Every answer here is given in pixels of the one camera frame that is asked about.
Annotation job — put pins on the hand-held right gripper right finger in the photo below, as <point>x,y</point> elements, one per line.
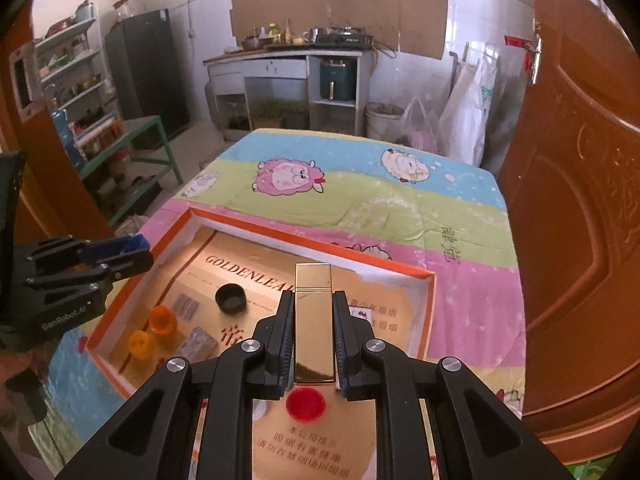
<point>340,345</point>

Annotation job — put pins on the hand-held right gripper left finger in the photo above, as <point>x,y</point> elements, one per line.
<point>287,345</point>

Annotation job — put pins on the brown wooden door frame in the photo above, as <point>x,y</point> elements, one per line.
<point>30,135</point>

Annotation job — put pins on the metal kettle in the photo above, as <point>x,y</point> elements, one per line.
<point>311,36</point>

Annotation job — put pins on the blue bottle cap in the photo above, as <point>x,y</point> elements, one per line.
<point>136,243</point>

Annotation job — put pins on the metal door strike plate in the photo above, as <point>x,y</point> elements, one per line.
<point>22,80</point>

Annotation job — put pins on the red bottle cap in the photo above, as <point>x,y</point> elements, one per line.
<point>305,405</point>

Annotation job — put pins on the black bottle cap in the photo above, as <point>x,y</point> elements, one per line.
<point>231,298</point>

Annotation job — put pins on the green metal bench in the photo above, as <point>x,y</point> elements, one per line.
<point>145,127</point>

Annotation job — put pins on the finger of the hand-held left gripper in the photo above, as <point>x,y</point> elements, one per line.
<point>132,265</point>
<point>105,252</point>

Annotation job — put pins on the person's left hand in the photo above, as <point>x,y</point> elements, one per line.
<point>10,365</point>

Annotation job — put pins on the gold rectangular lighter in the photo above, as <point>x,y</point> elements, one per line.
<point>314,325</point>

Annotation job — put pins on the printed sheep blanket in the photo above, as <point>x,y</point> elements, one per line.
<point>400,210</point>

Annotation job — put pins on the white woven sacks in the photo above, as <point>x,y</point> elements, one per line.
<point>470,115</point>

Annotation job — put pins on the black gas stove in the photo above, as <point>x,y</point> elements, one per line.
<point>345,39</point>

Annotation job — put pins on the clear plastic bag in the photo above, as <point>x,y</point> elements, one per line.
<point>417,130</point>

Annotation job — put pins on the yellow bottle cap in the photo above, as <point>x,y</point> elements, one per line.
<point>141,344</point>

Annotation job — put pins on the metal wok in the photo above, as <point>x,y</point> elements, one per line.
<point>257,43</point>

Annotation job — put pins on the dark refrigerator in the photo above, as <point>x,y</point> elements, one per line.
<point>150,75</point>

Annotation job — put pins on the shallow orange-rimmed cardboard tray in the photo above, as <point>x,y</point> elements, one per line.
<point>390,320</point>

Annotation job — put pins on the white bucket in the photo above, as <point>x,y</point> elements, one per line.
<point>382,122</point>

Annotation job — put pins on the grey kitchen counter cabinet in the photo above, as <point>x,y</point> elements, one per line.
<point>270,67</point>

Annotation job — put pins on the dark green air fryer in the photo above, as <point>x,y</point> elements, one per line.
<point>337,80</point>

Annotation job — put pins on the white shelf rack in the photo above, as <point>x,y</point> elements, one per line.
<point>75,60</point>

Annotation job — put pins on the orange bottle cap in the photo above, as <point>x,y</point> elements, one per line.
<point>162,321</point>

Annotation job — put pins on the brown wooden door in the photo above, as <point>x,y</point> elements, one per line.
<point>575,210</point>

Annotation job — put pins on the grey gas cylinder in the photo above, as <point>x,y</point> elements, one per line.
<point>214,105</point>

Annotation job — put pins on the cardboard sheet on wall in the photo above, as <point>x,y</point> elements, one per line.
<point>340,5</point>

